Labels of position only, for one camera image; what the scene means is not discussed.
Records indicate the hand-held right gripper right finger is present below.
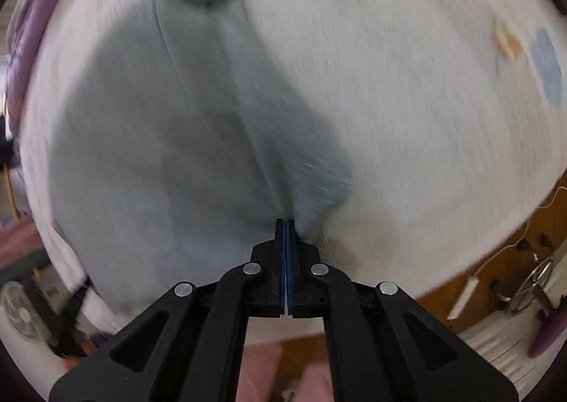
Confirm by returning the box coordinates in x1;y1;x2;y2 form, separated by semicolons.
286;218;519;402

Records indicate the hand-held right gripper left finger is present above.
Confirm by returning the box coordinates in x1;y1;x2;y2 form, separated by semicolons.
48;218;286;402

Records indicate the grey zip hoodie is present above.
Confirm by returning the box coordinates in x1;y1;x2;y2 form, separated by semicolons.
48;0;355;312

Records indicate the white power strip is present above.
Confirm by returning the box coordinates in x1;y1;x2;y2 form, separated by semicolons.
446;276;480;320

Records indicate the white floral bed sheet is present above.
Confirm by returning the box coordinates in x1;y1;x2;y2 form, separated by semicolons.
18;0;567;336

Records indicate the chrome metal stool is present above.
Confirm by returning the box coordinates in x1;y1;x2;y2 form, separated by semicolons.
500;254;555;318

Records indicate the dark red cloth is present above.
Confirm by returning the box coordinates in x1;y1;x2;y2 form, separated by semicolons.
0;222;49;272

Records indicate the white electric fan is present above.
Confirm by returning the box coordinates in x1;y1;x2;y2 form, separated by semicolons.
0;280;41;343

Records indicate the purple object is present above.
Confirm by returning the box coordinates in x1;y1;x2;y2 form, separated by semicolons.
528;307;567;358

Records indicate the purple quilt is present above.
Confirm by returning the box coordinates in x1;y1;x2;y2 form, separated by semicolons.
4;0;102;128

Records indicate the wooden bed frame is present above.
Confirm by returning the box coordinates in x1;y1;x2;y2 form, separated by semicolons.
279;333;331;389

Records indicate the white cable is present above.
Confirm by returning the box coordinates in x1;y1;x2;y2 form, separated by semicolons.
470;185;567;279

